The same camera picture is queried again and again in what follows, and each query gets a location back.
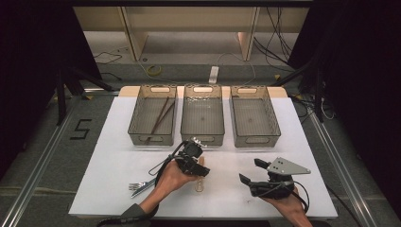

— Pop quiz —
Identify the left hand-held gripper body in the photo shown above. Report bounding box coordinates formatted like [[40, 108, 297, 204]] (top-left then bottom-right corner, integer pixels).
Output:
[[174, 136, 208, 167]]

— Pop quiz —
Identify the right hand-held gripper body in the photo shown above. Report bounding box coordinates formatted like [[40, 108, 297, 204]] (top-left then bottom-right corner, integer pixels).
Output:
[[248, 156, 312, 200]]

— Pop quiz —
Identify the wooden spoon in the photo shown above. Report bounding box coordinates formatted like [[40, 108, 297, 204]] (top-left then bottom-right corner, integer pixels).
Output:
[[194, 156, 206, 194]]

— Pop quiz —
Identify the translucent grey plastic bin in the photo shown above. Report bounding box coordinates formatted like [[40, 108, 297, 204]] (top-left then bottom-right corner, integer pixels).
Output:
[[230, 84, 282, 148], [180, 83, 226, 147], [127, 84, 178, 147]]

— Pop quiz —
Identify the wooden-handled table knife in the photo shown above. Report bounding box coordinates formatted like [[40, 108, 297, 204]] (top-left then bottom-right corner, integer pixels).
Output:
[[130, 178, 158, 200]]

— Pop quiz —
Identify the person's left hand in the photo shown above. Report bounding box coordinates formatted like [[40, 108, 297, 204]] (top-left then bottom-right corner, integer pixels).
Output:
[[153, 160, 199, 199]]

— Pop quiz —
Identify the white table cover sheet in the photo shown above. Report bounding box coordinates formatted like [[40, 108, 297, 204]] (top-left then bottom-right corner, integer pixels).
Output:
[[68, 96, 339, 220]]

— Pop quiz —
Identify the white power strip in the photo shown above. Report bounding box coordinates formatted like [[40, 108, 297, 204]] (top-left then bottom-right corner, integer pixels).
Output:
[[208, 65, 219, 85]]

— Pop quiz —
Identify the black metal stand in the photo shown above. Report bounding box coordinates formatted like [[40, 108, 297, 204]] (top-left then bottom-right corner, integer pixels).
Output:
[[270, 60, 326, 124], [55, 62, 115, 127]]

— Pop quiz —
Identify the yellow tape roll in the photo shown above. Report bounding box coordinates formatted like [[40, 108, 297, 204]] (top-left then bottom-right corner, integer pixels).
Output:
[[147, 64, 163, 78]]

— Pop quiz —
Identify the black curtain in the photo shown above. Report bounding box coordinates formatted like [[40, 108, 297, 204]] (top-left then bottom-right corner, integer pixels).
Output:
[[288, 0, 401, 218], [0, 0, 103, 179]]

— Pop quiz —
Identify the beige wooden desk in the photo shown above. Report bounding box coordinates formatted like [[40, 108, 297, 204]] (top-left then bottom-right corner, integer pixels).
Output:
[[74, 6, 310, 62]]

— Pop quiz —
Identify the right hand-held gripper black cable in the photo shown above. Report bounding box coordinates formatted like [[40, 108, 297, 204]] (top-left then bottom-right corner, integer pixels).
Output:
[[289, 181, 311, 215]]

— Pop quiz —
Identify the aluminium floor rail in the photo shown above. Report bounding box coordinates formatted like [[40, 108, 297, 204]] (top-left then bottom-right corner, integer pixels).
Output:
[[306, 110, 377, 227], [0, 94, 85, 227]]

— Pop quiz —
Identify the white floor cable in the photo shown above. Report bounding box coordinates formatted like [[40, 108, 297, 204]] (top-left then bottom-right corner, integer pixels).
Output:
[[217, 51, 257, 86]]

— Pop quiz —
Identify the bundle of black cables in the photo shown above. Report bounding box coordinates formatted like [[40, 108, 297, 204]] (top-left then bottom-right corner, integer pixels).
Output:
[[253, 8, 295, 73]]

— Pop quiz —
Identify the thin black floor cable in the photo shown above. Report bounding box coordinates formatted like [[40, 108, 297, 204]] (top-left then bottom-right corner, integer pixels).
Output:
[[94, 51, 123, 65]]

